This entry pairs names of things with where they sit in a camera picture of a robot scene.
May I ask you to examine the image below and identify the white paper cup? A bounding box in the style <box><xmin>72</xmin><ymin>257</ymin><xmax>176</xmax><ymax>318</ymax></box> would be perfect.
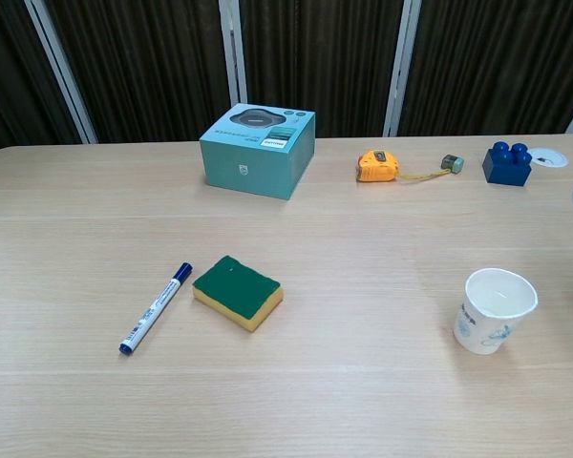
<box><xmin>453</xmin><ymin>267</ymin><xmax>540</xmax><ymax>356</ymax></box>

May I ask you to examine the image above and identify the blue whiteboard marker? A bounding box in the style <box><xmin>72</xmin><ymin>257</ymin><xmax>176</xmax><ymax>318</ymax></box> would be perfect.
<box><xmin>118</xmin><ymin>260</ymin><xmax>194</xmax><ymax>356</ymax></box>

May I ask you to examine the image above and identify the green and yellow sponge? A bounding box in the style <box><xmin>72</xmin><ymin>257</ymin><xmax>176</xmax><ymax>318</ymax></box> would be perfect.
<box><xmin>191</xmin><ymin>254</ymin><xmax>286</xmax><ymax>333</ymax></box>

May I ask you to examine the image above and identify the yellow tape measure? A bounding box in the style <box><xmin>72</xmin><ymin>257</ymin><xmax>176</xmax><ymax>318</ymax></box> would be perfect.
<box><xmin>355</xmin><ymin>149</ymin><xmax>453</xmax><ymax>184</ymax></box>

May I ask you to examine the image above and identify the blue toy building block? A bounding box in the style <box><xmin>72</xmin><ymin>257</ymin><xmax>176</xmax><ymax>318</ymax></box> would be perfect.
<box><xmin>481</xmin><ymin>140</ymin><xmax>533</xmax><ymax>186</ymax></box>

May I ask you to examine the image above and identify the white table cable grommet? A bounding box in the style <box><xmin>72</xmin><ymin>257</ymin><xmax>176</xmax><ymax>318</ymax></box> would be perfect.
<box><xmin>526</xmin><ymin>146</ymin><xmax>568</xmax><ymax>168</ymax></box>

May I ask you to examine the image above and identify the teal cardboard product box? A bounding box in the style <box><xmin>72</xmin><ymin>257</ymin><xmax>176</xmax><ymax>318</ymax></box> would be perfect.
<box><xmin>199</xmin><ymin>102</ymin><xmax>316</xmax><ymax>200</ymax></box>

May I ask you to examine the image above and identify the dark ribbed partition panel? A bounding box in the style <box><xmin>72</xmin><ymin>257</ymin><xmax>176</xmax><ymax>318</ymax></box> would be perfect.
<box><xmin>0</xmin><ymin>0</ymin><xmax>85</xmax><ymax>157</ymax></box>
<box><xmin>45</xmin><ymin>0</ymin><xmax>234</xmax><ymax>143</ymax></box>
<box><xmin>240</xmin><ymin>0</ymin><xmax>406</xmax><ymax>140</ymax></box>
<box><xmin>398</xmin><ymin>0</ymin><xmax>573</xmax><ymax>137</ymax></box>

